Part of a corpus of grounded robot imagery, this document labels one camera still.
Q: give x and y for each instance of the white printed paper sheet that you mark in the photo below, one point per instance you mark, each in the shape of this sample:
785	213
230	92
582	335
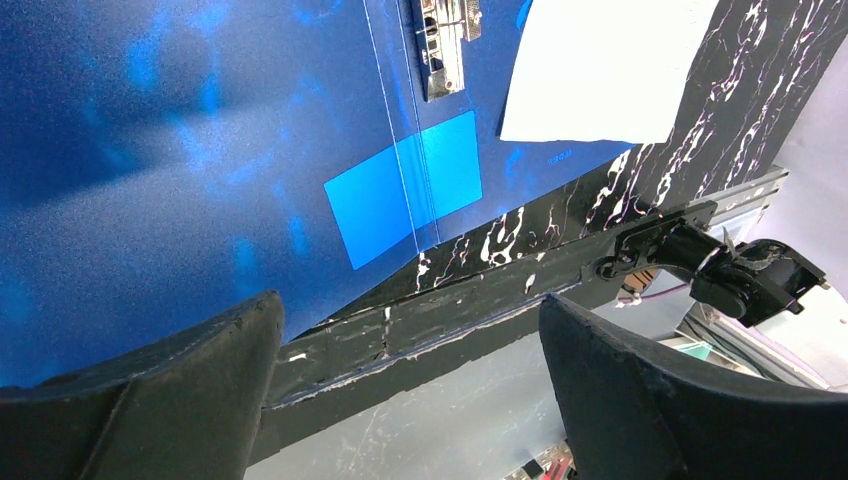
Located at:
603	70

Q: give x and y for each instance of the aluminium frame rail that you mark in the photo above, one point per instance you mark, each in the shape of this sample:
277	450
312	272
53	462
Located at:
807	349

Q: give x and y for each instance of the blue plastic folder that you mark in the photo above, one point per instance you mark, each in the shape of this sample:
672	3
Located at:
162	161

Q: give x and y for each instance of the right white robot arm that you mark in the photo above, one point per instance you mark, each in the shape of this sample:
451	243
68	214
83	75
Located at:
749	282

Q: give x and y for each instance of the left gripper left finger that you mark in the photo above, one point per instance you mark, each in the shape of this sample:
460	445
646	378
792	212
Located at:
187	406

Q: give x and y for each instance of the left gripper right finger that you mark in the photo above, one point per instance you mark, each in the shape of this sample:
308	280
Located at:
633	408

